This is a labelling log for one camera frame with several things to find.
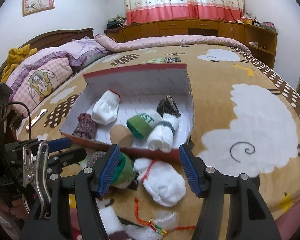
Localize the green white sock roll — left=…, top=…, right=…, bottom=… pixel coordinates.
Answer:
left=111, top=152, right=136, bottom=189

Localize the maroon knitted sock roll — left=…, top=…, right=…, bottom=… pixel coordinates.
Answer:
left=72, top=113, right=98, bottom=139

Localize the tan makeup sponge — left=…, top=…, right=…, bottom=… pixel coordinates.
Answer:
left=109, top=125, right=133, bottom=147

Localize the white red-trimmed mitten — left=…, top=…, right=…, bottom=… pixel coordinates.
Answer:
left=91, top=90, right=120, bottom=125
left=134, top=158, right=186, bottom=207

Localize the white sock with string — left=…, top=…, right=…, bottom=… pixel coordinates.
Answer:
left=123, top=198, right=196, bottom=240

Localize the white grey-banded sock roll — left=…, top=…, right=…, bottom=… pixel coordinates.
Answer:
left=147, top=113, right=180, bottom=153

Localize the dark patterned sock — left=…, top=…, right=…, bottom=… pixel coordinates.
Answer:
left=157, top=95, right=181, bottom=118

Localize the white purple-banded sock roll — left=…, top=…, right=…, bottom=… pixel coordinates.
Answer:
left=96, top=199, right=130, bottom=240

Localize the metal spring clip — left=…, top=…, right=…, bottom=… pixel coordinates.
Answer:
left=22, top=141, right=51, bottom=219

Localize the red cardboard box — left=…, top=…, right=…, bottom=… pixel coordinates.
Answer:
left=60, top=63, right=194, bottom=162

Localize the pink checked pillow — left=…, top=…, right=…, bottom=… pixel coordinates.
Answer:
left=7, top=57, right=72, bottom=111

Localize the yellow knitted cloth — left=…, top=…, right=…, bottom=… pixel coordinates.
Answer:
left=0, top=44, right=38, bottom=83

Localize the purple ruffled pillow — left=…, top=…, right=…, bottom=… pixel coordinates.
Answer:
left=60, top=37, right=110, bottom=68

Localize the wooden headboard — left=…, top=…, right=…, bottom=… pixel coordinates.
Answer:
left=0, top=28, right=94, bottom=83

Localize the pink folded quilt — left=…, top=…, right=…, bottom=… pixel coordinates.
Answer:
left=95, top=34, right=251, bottom=55

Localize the folded clothes pile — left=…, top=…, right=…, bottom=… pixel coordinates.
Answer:
left=107, top=15, right=126, bottom=30

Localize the wooden low cabinet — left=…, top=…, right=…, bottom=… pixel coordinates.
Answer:
left=104, top=19, right=277, bottom=68

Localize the pink white curtain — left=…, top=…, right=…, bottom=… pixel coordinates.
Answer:
left=124, top=0, right=245, bottom=25

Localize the black cable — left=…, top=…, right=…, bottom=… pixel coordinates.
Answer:
left=7, top=101, right=32, bottom=140

